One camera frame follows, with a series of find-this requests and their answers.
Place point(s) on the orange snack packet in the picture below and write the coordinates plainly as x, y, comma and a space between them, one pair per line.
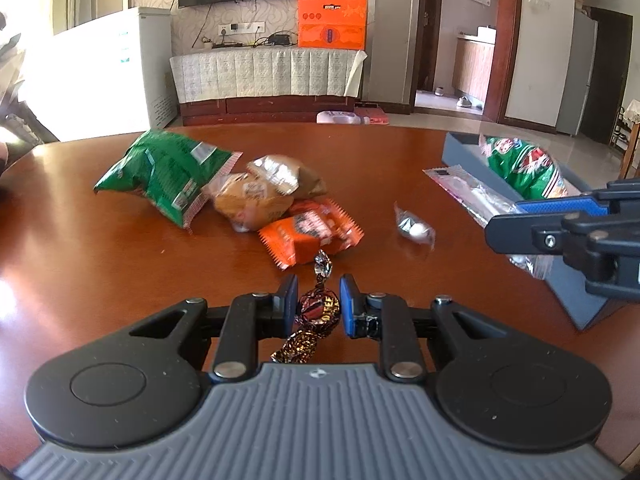
310, 232

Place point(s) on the pink floor mat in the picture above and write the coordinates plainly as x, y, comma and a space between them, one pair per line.
372, 112

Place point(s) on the orange gift box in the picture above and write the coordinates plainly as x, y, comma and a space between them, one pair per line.
332, 20

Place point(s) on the dining table with lace cloth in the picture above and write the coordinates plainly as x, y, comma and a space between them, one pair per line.
632, 110

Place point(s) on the dark green snack bag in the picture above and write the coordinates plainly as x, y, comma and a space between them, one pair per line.
160, 170

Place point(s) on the clear wrapped bread bun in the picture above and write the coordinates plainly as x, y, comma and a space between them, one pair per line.
250, 205

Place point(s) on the dark wooden door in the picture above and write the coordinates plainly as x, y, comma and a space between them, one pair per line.
612, 75

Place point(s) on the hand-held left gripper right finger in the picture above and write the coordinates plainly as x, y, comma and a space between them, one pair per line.
350, 305

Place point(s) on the small silver candy packet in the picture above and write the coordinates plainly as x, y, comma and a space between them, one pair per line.
412, 225

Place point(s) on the brown foil candy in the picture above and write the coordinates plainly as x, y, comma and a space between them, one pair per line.
317, 310

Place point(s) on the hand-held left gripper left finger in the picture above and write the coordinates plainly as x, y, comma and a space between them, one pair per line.
289, 305

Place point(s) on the white wall power outlet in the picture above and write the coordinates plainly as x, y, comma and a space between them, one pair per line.
242, 27

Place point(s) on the blue-grey shallow box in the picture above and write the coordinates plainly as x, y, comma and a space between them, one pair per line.
460, 152

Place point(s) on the dark wooden television cabinet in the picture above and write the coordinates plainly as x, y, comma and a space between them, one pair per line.
270, 110

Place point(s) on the black router box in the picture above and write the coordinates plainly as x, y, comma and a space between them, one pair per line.
280, 39

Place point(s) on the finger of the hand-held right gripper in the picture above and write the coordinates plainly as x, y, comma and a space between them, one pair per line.
560, 205
510, 232

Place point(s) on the wooden kitchen cabinet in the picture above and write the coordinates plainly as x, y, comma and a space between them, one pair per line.
475, 67

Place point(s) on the long clear cracker packet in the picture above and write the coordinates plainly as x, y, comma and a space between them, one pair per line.
470, 192

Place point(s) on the green striped shrimp chip bag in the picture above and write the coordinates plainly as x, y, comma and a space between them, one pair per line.
525, 165

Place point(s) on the purple detergent bottle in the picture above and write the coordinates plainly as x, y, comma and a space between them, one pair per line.
337, 117

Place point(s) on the grey refrigerator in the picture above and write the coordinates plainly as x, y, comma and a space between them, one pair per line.
577, 75

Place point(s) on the cabinet with white cloth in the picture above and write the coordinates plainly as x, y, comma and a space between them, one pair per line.
260, 72

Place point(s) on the white chest freezer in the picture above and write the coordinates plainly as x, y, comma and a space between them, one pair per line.
125, 70

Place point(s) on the white wall switch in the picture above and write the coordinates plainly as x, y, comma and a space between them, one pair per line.
535, 2

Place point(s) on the shoe rack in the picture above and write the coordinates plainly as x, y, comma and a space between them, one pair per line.
620, 135

